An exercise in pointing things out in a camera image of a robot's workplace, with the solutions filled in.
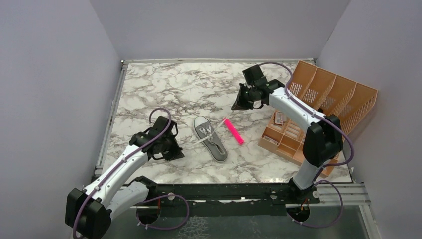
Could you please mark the grey metal bracket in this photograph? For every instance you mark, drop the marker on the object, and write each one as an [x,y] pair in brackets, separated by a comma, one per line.
[279,118]

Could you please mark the pink plastic bar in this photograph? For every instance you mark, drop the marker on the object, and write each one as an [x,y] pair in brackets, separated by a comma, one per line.
[233,131]

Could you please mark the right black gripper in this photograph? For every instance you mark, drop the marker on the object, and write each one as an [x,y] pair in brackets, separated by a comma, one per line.
[240,104]

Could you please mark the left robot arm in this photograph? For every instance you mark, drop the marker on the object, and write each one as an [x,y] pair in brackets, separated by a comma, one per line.
[91,210]

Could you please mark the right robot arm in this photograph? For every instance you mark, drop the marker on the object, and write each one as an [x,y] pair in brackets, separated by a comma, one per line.
[323,134]

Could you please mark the grey canvas sneaker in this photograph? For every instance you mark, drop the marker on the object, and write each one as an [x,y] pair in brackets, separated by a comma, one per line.
[206,134]

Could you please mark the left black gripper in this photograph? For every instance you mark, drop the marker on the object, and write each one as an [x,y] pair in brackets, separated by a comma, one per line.
[176,153]

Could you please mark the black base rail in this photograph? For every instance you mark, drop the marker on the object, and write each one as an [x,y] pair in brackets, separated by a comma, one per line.
[221,199]

